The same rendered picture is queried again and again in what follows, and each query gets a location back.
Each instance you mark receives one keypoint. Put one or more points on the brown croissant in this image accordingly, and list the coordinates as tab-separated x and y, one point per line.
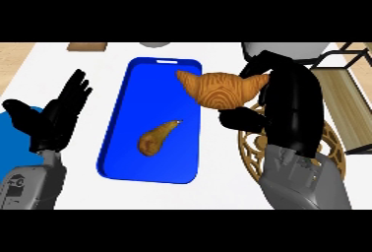
220	90

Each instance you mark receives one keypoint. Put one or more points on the blue round plate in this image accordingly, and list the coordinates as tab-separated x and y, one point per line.
15	144

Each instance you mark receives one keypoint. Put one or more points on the blue tray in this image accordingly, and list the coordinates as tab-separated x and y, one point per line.
152	121

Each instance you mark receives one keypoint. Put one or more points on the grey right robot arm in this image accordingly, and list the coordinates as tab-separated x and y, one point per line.
300	183

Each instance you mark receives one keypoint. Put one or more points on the brown wooden board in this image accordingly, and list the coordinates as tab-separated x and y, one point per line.
87	46

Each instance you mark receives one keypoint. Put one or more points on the black tiered shelf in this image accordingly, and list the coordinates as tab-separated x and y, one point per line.
346	98

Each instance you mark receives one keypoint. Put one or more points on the grey round bowl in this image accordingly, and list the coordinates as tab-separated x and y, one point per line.
155	44

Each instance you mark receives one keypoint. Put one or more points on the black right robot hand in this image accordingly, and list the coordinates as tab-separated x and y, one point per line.
291	105

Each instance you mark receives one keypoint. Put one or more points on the gold round placemat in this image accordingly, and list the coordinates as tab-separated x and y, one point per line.
251	147

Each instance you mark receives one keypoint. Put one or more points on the grey pot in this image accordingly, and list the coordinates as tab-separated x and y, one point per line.
295	50

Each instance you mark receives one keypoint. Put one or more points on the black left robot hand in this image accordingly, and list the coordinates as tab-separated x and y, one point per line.
53	114

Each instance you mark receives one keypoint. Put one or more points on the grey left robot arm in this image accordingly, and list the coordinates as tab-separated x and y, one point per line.
30	187

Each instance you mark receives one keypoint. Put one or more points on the brown pear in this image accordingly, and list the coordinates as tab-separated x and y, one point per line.
154	139

